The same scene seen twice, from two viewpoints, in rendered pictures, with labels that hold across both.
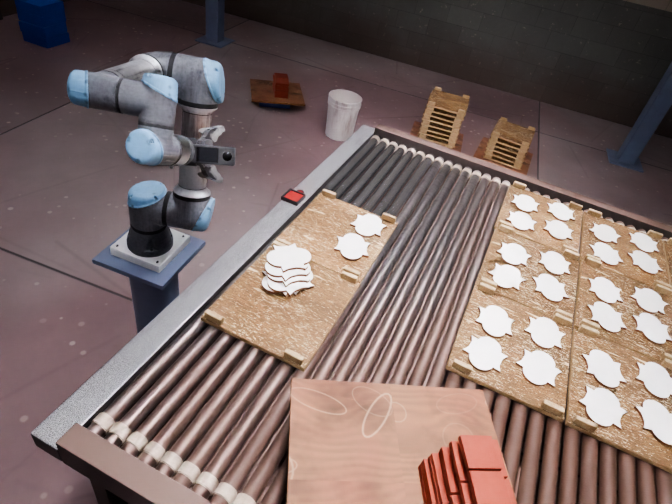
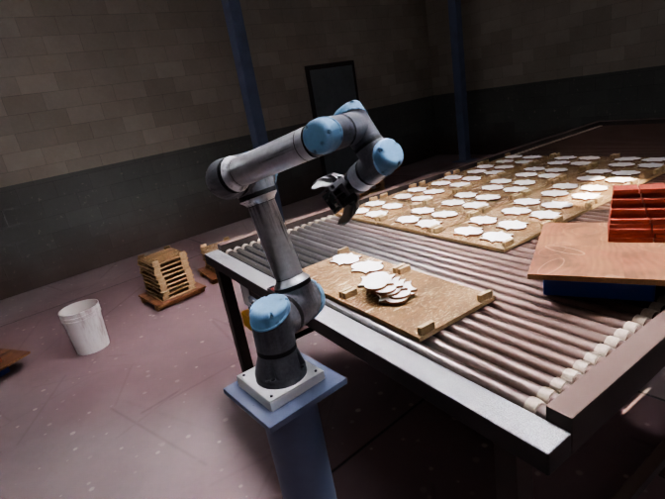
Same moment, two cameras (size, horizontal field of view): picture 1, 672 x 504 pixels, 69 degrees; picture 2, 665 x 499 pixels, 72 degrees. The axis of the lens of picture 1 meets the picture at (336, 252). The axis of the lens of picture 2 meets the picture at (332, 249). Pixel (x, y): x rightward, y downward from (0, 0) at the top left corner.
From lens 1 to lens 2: 1.45 m
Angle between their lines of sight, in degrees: 46
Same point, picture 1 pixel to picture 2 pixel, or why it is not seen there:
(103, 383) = (486, 402)
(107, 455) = (587, 385)
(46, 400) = not seen: outside the picture
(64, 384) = not seen: outside the picture
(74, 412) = (522, 422)
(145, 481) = (615, 365)
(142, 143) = (393, 147)
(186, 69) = not seen: hidden behind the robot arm
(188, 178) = (294, 263)
